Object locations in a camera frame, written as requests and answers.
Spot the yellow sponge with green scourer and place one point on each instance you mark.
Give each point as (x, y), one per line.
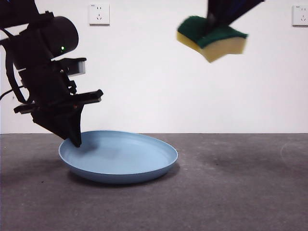
(216, 47)

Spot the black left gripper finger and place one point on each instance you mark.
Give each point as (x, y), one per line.
(51, 122)
(75, 130)

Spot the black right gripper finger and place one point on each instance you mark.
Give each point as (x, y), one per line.
(211, 14)
(233, 9)

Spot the white wall socket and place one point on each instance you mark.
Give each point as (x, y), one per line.
(300, 15)
(99, 14)

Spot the round blue plate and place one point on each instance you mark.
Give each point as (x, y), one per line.
(125, 163)

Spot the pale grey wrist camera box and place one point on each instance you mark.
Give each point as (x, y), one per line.
(81, 67)

